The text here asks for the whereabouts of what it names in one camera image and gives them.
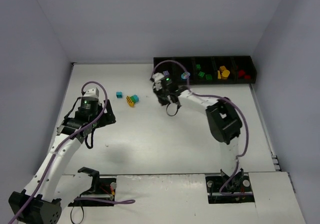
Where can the light blue lego brick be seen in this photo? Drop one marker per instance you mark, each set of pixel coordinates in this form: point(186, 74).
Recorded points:
point(136, 98)

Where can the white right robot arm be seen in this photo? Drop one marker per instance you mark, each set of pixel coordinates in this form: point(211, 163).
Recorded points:
point(223, 120)

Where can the teal square lego brick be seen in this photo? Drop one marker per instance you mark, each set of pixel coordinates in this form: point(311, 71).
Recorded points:
point(119, 94)

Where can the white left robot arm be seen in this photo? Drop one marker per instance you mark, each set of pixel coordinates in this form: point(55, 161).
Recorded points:
point(49, 192)

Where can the red arch lego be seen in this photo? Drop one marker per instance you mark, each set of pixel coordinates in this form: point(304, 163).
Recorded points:
point(241, 74)

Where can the purple square lego brick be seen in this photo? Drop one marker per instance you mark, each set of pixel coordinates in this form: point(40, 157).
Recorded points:
point(166, 73)

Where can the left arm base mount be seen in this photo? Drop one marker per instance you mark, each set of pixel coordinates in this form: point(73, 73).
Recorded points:
point(100, 189)

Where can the green square lego brick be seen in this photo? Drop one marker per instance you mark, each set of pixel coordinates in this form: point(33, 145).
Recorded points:
point(133, 99)

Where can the green curved lego brick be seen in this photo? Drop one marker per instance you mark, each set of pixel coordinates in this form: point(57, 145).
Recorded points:
point(208, 77)

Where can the black container row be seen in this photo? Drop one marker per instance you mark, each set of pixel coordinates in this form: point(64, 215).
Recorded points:
point(209, 65)

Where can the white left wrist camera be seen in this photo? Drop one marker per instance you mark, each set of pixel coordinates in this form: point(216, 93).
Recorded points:
point(92, 93)

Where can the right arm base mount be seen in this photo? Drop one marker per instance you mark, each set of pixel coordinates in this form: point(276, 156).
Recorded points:
point(237, 191)

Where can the yellow 2x4 lego brick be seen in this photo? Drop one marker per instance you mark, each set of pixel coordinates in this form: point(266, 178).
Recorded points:
point(219, 74)

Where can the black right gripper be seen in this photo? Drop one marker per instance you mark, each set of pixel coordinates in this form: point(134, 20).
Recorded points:
point(163, 100)

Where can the yellow black striped lego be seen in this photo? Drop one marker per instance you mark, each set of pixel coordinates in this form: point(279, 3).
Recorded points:
point(129, 102)

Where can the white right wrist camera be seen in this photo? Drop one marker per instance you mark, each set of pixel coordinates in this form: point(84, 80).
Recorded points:
point(156, 80)

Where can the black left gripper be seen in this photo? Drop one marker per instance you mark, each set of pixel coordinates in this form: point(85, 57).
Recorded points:
point(106, 114)

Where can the green slope lego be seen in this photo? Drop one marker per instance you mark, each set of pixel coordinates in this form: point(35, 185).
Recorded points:
point(201, 74)

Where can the teal oval lego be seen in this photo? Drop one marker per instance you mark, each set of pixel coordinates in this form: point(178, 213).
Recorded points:
point(185, 75)

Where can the yellow butterfly oval lego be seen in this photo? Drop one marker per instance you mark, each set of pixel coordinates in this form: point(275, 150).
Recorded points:
point(225, 74)

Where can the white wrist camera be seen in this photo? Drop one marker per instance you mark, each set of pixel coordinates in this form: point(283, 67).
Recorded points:
point(92, 93)
point(156, 80)

